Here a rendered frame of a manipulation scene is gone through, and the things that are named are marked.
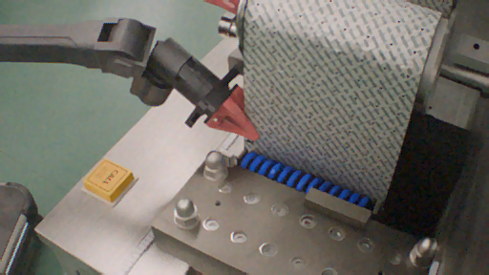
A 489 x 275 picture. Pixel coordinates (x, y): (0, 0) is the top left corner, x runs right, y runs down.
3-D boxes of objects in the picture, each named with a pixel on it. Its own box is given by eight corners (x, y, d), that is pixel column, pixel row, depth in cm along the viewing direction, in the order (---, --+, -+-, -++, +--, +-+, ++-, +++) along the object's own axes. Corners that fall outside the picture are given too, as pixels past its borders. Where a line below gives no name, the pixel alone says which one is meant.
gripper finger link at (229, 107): (241, 157, 78) (194, 116, 77) (263, 129, 82) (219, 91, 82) (261, 137, 73) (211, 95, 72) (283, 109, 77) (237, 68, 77)
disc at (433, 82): (438, 70, 69) (460, -13, 58) (441, 72, 69) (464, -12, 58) (412, 140, 62) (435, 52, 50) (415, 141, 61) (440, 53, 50)
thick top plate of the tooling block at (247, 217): (211, 178, 83) (209, 153, 79) (440, 272, 70) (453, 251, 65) (156, 247, 73) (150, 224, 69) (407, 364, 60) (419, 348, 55)
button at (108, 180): (107, 165, 95) (105, 157, 93) (135, 179, 92) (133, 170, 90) (85, 189, 90) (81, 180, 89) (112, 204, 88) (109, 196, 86)
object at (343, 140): (245, 153, 81) (245, 58, 68) (382, 207, 73) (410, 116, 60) (244, 155, 81) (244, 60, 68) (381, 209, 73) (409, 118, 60)
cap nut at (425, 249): (414, 243, 67) (422, 224, 63) (436, 252, 65) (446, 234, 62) (406, 263, 64) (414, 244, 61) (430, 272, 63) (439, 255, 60)
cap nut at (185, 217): (182, 205, 72) (180, 185, 69) (204, 215, 70) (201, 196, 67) (169, 222, 69) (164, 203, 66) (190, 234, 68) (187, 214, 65)
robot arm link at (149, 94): (109, 59, 69) (123, 16, 73) (95, 98, 78) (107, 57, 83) (185, 84, 73) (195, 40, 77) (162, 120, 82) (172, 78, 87)
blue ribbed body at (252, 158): (249, 159, 81) (249, 144, 78) (374, 210, 74) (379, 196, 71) (239, 174, 79) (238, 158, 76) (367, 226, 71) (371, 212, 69)
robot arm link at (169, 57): (147, 45, 72) (170, 26, 75) (136, 71, 77) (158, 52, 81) (182, 75, 72) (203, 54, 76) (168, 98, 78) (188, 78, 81)
